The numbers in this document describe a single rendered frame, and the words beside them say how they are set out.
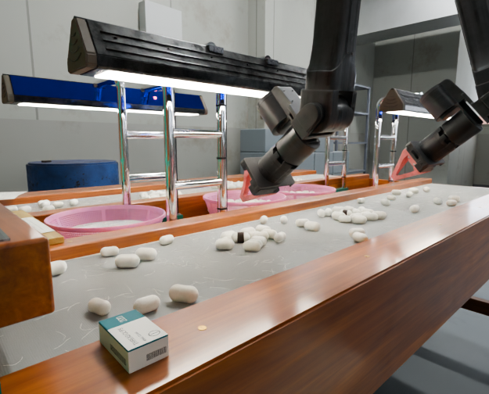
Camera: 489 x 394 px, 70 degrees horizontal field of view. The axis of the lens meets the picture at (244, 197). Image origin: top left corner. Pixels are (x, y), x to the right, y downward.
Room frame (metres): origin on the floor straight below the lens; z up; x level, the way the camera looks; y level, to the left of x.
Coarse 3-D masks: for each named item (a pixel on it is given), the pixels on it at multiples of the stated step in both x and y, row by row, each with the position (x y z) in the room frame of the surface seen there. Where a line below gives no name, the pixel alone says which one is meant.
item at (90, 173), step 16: (48, 160) 2.17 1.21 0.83; (64, 160) 2.39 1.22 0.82; (80, 160) 2.39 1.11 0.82; (96, 160) 2.39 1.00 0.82; (112, 160) 2.39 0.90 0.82; (32, 176) 2.05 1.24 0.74; (48, 176) 2.01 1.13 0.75; (64, 176) 2.02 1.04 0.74; (80, 176) 2.05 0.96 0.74; (96, 176) 2.11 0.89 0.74; (112, 176) 2.23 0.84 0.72
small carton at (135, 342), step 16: (112, 320) 0.29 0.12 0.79; (128, 320) 0.29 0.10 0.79; (144, 320) 0.29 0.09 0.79; (112, 336) 0.26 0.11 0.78; (128, 336) 0.26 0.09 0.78; (144, 336) 0.26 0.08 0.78; (160, 336) 0.26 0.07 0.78; (112, 352) 0.27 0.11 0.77; (128, 352) 0.24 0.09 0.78; (144, 352) 0.25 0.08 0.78; (160, 352) 0.26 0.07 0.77; (128, 368) 0.24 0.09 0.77
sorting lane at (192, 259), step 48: (432, 192) 1.39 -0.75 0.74; (480, 192) 1.39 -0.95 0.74; (192, 240) 0.70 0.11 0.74; (288, 240) 0.70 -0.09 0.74; (336, 240) 0.70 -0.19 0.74; (96, 288) 0.46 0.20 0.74; (144, 288) 0.46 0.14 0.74; (0, 336) 0.34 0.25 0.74; (48, 336) 0.34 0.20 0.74; (96, 336) 0.34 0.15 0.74
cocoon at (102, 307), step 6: (90, 300) 0.39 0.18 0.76; (96, 300) 0.39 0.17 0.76; (102, 300) 0.38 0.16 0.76; (90, 306) 0.38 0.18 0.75; (96, 306) 0.38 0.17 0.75; (102, 306) 0.38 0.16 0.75; (108, 306) 0.38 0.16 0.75; (96, 312) 0.38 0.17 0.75; (102, 312) 0.38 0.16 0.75; (108, 312) 0.38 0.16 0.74
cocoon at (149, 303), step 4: (148, 296) 0.39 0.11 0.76; (152, 296) 0.39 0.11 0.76; (156, 296) 0.40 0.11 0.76; (136, 300) 0.39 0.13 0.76; (140, 300) 0.38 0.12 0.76; (144, 300) 0.39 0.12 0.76; (148, 300) 0.39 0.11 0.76; (152, 300) 0.39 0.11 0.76; (156, 300) 0.39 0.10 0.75; (136, 304) 0.38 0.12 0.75; (140, 304) 0.38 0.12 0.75; (144, 304) 0.38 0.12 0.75; (148, 304) 0.38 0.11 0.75; (152, 304) 0.39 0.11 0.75; (156, 304) 0.39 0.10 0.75; (136, 308) 0.38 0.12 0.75; (140, 308) 0.38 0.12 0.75; (144, 308) 0.38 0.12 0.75; (148, 308) 0.38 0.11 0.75; (152, 308) 0.39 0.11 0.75; (156, 308) 0.39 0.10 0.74; (140, 312) 0.38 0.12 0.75; (144, 312) 0.38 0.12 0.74; (148, 312) 0.39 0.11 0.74
